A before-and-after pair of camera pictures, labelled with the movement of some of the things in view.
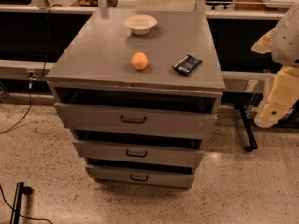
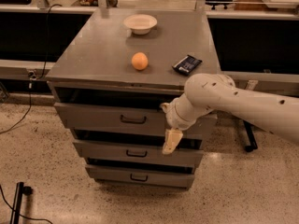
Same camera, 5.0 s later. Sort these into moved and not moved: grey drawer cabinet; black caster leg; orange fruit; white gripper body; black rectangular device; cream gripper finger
Moved: cream gripper finger; white gripper body
Not moved: black rectangular device; orange fruit; black caster leg; grey drawer cabinet
